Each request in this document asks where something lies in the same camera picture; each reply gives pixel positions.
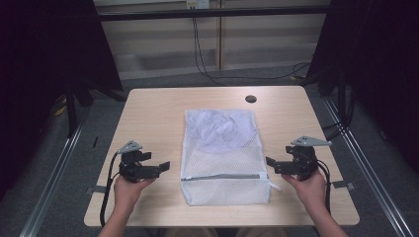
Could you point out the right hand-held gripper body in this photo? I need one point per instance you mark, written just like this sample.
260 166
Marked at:
303 163

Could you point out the person's left hand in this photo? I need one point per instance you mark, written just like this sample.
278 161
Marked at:
126 194

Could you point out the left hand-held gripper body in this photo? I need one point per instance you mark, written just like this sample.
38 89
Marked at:
131 168

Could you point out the white mesh laundry bag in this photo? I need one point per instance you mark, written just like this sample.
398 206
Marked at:
224 158

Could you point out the white cloth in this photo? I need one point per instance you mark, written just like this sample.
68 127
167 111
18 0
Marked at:
220 130

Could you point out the grey tape strip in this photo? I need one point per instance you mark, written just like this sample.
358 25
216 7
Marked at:
342 185
97 189

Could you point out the dark curtain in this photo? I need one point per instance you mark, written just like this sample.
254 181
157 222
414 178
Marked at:
378 65
49 65

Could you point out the aluminium floor rail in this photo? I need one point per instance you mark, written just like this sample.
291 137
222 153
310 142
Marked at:
52 181
369 171

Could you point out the black horizontal bar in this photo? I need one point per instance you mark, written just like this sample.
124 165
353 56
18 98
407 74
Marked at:
210 14

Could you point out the white wall socket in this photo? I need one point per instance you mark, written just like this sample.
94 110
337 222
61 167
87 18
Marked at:
197 4

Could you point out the black metal stand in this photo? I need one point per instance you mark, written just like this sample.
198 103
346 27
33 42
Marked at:
71 112

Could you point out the person's right hand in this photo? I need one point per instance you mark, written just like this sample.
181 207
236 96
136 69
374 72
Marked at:
311 192

